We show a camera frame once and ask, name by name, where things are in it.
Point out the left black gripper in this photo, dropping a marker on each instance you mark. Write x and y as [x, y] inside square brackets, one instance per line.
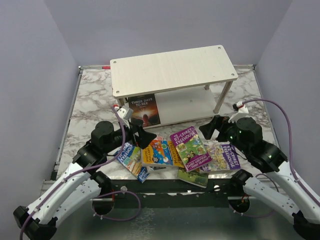
[145, 137]

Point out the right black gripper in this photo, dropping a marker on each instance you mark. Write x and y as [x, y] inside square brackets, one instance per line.
[219, 122]

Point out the yellow 130-Storey Treehouse book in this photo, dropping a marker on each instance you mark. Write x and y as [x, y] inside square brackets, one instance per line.
[161, 153]

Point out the purple 117-Storey Treehouse book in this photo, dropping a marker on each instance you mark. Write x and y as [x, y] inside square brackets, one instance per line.
[190, 148]

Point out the Little Women floral book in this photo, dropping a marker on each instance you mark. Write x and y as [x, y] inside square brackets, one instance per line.
[157, 138]

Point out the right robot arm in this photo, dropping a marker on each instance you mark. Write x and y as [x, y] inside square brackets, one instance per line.
[300, 205]

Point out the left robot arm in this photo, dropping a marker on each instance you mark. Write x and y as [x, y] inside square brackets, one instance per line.
[81, 181]

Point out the Three Days To See book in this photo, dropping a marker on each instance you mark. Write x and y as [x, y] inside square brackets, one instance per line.
[145, 108]

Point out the purple 52-Storey Treehouse book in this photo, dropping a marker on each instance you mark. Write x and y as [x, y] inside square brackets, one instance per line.
[224, 159]

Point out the blue Storey Treehouse book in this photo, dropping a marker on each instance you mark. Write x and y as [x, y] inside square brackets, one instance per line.
[131, 159]

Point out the blue Animal Farm book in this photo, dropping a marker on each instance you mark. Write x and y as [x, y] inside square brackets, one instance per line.
[193, 177]

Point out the white wooden two-tier shelf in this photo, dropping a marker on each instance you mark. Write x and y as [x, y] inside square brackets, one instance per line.
[189, 84]

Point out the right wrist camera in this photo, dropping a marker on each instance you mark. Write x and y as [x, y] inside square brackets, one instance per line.
[241, 111]

